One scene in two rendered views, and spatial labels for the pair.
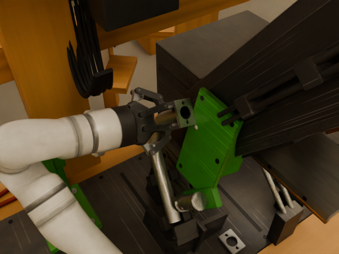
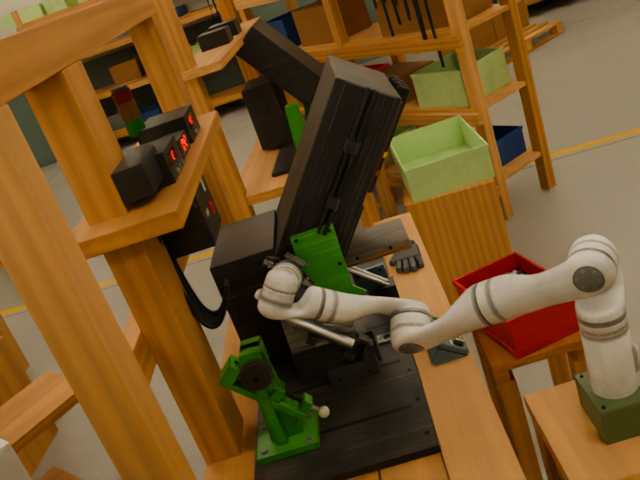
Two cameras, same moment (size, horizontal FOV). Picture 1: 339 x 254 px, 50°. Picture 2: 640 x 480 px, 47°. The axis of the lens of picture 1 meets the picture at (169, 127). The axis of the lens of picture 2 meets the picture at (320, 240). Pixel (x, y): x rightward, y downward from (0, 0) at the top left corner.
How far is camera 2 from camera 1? 1.41 m
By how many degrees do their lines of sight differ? 47
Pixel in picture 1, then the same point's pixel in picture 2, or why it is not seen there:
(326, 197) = (396, 237)
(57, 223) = (341, 295)
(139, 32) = not seen: hidden behind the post
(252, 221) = (379, 325)
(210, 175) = (343, 279)
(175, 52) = (232, 258)
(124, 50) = not seen: outside the picture
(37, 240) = (297, 459)
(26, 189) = (311, 294)
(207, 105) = (304, 240)
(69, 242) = (355, 299)
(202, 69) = (265, 247)
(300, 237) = not seen: hidden behind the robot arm
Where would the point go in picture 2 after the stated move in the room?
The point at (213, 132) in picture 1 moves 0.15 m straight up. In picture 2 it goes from (321, 250) to (302, 197)
